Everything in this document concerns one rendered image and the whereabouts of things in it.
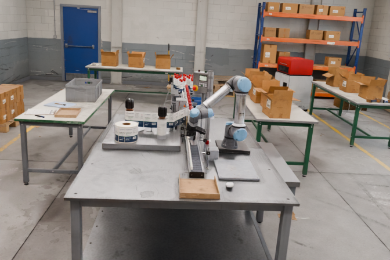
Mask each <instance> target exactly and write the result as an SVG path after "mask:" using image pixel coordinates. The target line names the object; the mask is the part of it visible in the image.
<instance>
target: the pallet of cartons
mask: <svg viewBox="0 0 390 260"><path fill-rule="evenodd" d="M23 99H24V92H23V85H13V84H1V85H0V132H1V133H7V132H9V127H17V126H19V121H14V118H16V117H17V116H19V115H21V114H23V113H24V102H23Z"/></svg>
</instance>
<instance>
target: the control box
mask: <svg viewBox="0 0 390 260"><path fill-rule="evenodd" d="M200 75H207V82H206V81H199V76H200ZM208 77H209V76H208V72H207V73H205V72H204V71H201V72H200V73H199V72H198V71H195V72H194V73H193V86H195V87H196V90H195V91H194V90H193V92H198V93H204V94H207V92H208ZM199 82H203V83H207V87H202V86H198V83H199Z"/></svg>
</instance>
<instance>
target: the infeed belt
mask: <svg viewBox="0 0 390 260"><path fill-rule="evenodd" d="M189 143H190V142H189ZM190 151H191V156H192V165H193V169H191V172H203V170H202V166H201V160H200V155H199V151H198V145H196V146H192V145H191V143H190Z"/></svg>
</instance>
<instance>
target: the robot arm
mask: <svg viewBox="0 0 390 260"><path fill-rule="evenodd" d="M250 89H251V81H250V80H249V79H248V78H246V77H242V76H239V75H237V76H234V77H232V78H231V79H230V80H228V81H227V82H226V83H225V85H224V86H223V87H222V88H221V89H219V90H218V91H217V92H215V93H214V94H213V95H212V96H211V97H209V98H208V99H207V100H206V101H205V102H204V103H202V104H201V105H198V106H196V108H193V109H191V111H190V114H189V115H190V117H189V122H187V127H186V130H187V133H186V136H188V137H190V138H188V140H192V141H193V142H194V141H195V138H196V132H199V133H201V134H203V135H205V134H206V129H203V128H201V127H198V126H197V125H198V120H200V119H204V118H210V117H213V111H212V109H211V107H212V106H213V105H215V104H216V103H217V102H219V101H220V100H221V99H222V98H223V97H225V96H226V95H227V94H228V93H229V92H233V91H234V92H235V94H236V105H235V113H234V122H226V125H225V135H224V139H223V141H222V143H221V146H222V147H223V148H226V149H238V143H237V141H239V142H240V141H243V140H244V139H245V138H246V137H247V131H246V130H245V123H244V117H245V104H246V96H247V95H248V91H249V90H250Z"/></svg>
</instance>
